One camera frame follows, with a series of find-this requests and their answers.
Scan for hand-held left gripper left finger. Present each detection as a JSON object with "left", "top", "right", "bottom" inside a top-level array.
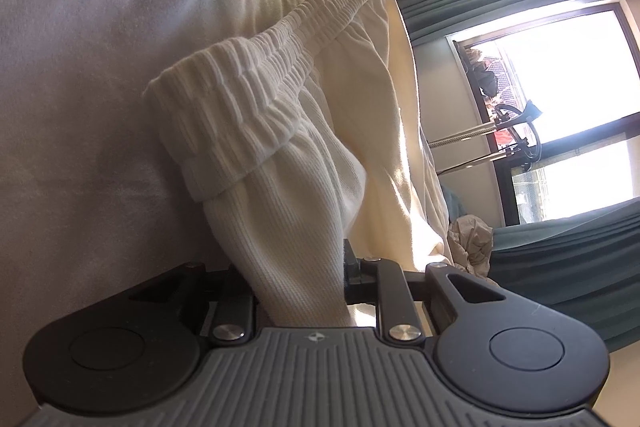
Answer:
[{"left": 127, "top": 262, "right": 258, "bottom": 349}]

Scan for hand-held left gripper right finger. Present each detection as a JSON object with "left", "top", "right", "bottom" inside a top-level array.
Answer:
[{"left": 342, "top": 239, "right": 507, "bottom": 344}]

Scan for cream ribbed pants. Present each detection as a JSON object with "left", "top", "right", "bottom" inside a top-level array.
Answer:
[{"left": 142, "top": 0, "right": 452, "bottom": 333}]

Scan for dark framed window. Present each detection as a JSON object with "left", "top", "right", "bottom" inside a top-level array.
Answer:
[{"left": 452, "top": 0, "right": 640, "bottom": 228}]

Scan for crumpled beige cloth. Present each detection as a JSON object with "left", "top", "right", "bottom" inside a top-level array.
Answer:
[{"left": 447, "top": 214, "right": 496, "bottom": 279}]

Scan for white bed sheet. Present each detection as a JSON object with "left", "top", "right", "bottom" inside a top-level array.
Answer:
[{"left": 0, "top": 0, "right": 313, "bottom": 413}]

